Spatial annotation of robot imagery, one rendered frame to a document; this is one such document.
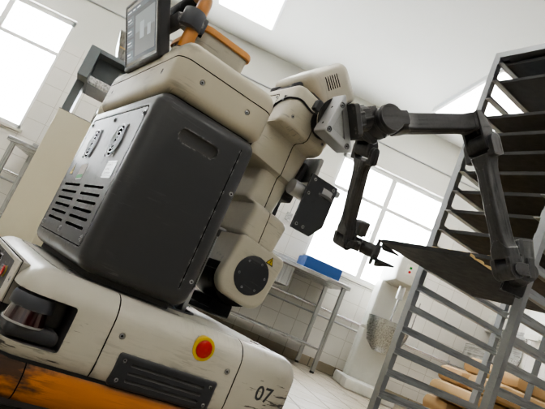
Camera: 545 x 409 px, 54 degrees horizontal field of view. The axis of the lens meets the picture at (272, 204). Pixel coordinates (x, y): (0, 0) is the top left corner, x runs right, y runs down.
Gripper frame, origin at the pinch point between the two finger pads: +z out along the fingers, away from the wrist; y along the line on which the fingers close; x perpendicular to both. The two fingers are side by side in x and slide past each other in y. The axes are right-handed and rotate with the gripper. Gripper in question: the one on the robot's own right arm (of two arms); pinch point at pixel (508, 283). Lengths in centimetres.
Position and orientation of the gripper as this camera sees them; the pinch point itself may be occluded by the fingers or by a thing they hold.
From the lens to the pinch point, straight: 190.9
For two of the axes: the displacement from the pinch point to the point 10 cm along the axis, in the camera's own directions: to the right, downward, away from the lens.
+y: 4.5, -8.6, 2.3
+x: -8.8, -3.9, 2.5
